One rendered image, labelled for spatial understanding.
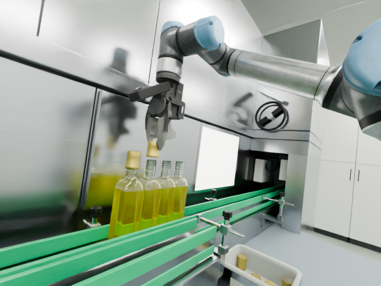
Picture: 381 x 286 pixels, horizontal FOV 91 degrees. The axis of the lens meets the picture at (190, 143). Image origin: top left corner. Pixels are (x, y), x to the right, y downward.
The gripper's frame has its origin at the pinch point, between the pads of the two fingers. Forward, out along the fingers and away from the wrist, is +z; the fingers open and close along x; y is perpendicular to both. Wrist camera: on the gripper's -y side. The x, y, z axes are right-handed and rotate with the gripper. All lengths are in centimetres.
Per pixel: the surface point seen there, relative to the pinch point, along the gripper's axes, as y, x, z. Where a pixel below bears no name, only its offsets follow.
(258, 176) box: 116, 12, 14
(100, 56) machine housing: -11.5, 15.2, -23.7
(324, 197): 379, -14, 53
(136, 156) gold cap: -6.0, -1.4, 3.7
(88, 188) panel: -10.8, 12.3, 14.4
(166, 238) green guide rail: 3.9, -6.0, 24.9
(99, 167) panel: -8.6, 12.2, 8.4
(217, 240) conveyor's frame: 32.6, -5.7, 33.5
